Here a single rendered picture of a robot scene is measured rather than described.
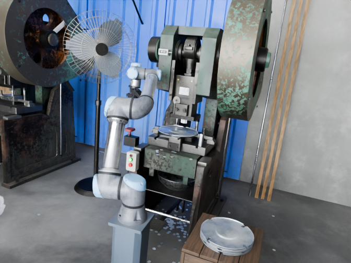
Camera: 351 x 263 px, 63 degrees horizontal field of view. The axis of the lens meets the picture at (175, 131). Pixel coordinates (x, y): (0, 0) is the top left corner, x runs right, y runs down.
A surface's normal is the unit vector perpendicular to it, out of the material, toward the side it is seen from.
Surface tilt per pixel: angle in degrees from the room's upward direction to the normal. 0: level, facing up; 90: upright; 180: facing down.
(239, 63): 94
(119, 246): 90
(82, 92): 90
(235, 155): 90
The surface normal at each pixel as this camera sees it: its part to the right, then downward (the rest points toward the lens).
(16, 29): 0.92, 0.18
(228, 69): -0.37, 0.37
